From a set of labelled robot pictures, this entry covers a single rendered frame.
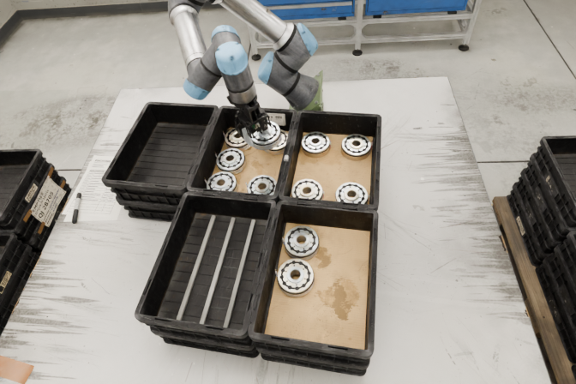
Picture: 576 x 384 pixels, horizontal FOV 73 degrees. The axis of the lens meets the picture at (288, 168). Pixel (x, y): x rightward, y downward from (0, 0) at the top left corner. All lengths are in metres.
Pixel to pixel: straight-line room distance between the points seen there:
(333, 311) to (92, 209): 1.01
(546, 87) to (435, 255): 2.14
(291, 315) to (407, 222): 0.54
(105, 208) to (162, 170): 0.29
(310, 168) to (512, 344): 0.78
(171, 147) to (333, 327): 0.89
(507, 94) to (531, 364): 2.14
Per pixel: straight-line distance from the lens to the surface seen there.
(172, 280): 1.24
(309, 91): 1.58
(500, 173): 2.60
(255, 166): 1.40
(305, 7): 3.09
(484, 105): 3.00
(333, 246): 1.20
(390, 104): 1.81
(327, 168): 1.37
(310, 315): 1.12
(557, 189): 1.91
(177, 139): 1.58
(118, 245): 1.53
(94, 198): 1.71
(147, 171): 1.51
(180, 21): 1.35
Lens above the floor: 1.89
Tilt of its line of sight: 51 degrees down
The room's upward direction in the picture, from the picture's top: 8 degrees counter-clockwise
